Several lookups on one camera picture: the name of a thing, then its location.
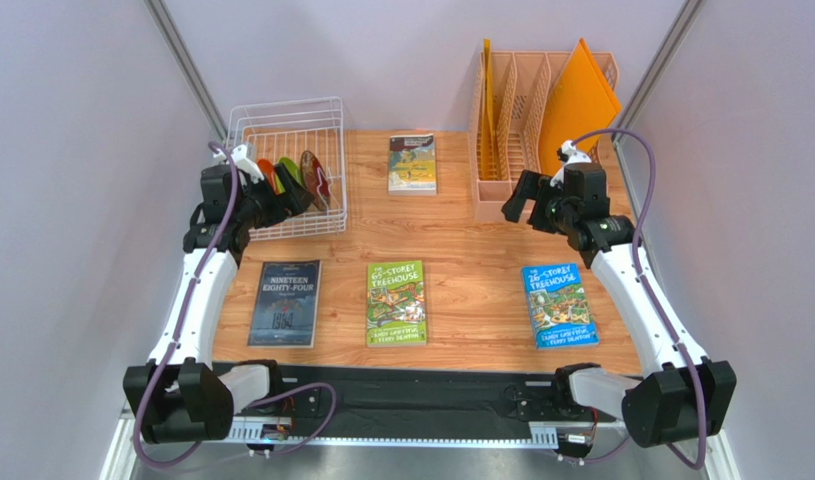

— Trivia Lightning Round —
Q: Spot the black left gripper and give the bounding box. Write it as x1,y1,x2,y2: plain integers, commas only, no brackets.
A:
236,164,316,230

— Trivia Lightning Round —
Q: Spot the green plate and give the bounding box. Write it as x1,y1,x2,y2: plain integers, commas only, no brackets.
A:
278,156,305,187

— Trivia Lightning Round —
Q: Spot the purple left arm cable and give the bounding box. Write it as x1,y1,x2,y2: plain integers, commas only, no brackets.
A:
131,140,338,471

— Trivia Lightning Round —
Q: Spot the thin yellow folder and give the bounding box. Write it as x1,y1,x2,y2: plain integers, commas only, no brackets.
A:
480,38,497,181

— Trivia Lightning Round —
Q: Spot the dark red floral plate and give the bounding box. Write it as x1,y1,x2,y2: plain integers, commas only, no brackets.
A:
300,150,330,213

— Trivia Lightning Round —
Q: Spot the blue 26-Storey Treehouse book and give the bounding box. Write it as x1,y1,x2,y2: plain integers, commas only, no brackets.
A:
521,263,599,350

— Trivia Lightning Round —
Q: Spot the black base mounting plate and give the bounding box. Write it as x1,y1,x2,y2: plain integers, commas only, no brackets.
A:
260,364,598,429

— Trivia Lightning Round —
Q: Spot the white wire dish rack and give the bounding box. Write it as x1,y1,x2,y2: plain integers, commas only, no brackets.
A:
226,96,348,241

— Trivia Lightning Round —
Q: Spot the orange plate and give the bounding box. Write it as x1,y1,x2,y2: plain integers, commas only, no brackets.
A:
257,158,284,194

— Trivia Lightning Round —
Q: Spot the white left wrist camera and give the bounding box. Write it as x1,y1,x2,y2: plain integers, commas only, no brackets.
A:
231,142,265,184

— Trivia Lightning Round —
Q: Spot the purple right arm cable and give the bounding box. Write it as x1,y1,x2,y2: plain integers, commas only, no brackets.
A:
554,127,709,471

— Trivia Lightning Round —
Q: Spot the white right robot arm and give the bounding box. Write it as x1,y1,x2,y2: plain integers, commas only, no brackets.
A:
502,163,737,455

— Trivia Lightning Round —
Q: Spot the pink plastic file organizer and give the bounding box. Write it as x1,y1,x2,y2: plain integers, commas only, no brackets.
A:
468,48,599,222

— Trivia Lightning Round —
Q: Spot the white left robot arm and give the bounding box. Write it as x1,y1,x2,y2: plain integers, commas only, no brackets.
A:
123,163,313,444

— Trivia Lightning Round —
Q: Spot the green 65-Storey Treehouse book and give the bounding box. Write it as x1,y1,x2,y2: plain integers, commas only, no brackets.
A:
365,260,428,347

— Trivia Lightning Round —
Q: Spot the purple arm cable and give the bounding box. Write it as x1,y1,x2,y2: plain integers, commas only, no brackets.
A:
554,127,709,471
131,140,338,471

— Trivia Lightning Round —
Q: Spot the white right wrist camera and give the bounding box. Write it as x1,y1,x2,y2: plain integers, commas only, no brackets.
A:
550,140,593,188

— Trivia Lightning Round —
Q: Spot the orange folder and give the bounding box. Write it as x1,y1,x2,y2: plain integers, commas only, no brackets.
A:
537,38,622,175

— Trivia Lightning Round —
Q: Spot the Nineteen Eighty-Four book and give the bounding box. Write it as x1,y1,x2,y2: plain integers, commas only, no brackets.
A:
247,260,322,348

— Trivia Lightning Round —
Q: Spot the yellow illustrated paperback book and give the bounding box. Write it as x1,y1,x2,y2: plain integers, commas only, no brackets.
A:
387,134,438,196

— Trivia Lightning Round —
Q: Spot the aluminium frame rail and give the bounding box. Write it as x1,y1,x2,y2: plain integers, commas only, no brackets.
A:
222,407,594,459

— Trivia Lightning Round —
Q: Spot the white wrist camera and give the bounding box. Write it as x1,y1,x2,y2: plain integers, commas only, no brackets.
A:
550,140,593,188
231,142,265,184

